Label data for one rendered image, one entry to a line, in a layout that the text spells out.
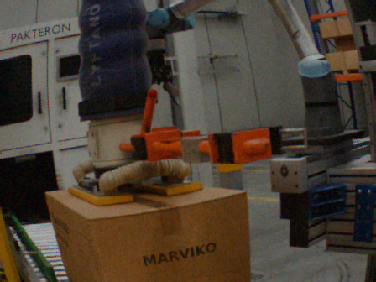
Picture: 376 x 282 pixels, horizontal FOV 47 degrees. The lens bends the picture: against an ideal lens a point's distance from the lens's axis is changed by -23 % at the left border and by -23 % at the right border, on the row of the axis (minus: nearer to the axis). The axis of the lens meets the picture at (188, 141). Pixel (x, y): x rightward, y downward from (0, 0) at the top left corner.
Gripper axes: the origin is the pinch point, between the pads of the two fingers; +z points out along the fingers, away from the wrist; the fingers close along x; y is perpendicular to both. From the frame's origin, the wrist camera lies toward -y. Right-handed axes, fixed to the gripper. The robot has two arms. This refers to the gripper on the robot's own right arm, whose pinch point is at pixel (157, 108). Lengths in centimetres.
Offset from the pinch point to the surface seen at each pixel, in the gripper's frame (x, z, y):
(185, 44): 128, -55, -218
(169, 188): -20, 20, 47
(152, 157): -29, 11, 59
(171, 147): -29, 9, 69
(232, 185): 19.3, 28.3, 9.5
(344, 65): 646, -63, -511
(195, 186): -13, 21, 47
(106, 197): -38, 20, 46
